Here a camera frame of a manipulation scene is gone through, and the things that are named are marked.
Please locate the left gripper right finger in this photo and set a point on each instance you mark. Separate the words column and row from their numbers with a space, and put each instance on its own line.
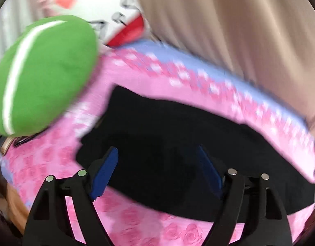
column 251, row 211

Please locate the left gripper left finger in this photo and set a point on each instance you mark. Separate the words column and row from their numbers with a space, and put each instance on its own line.
column 63, row 211

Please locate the green plush pillow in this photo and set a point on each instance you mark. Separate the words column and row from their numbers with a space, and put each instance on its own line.
column 43, row 72

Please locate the pink rose bed sheet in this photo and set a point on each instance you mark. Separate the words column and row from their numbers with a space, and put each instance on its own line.
column 163, row 73

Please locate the white cartoon face pillow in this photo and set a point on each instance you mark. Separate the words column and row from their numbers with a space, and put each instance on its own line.
column 115, row 22

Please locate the beige curtain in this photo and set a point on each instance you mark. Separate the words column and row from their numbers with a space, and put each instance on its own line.
column 268, row 42

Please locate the black pants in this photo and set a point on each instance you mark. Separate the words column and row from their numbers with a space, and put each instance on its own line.
column 157, row 143

